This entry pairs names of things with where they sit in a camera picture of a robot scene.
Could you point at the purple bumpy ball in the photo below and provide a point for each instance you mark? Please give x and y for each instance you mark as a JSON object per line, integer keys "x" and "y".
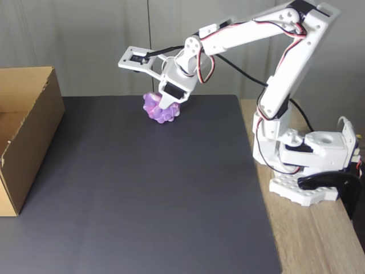
{"x": 154, "y": 112}

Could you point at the brown cardboard box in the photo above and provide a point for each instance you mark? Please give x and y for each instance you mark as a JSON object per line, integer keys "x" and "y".
{"x": 31, "y": 137}

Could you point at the dark grey table mat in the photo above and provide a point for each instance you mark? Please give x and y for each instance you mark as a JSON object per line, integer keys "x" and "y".
{"x": 128, "y": 185}

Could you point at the black table clamp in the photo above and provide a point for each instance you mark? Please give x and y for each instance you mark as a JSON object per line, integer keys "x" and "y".
{"x": 348, "y": 194}

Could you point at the white gripper camera bracket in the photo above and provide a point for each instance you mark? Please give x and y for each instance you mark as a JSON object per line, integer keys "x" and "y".
{"x": 125, "y": 61}

